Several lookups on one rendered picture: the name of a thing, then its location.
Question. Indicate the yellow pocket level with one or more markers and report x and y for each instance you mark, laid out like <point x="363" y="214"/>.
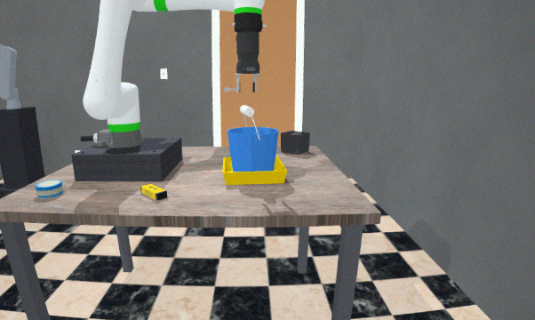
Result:
<point x="153" y="192"/>

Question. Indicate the yellow tray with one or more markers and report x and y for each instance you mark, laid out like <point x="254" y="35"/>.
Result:
<point x="242" y="178"/>

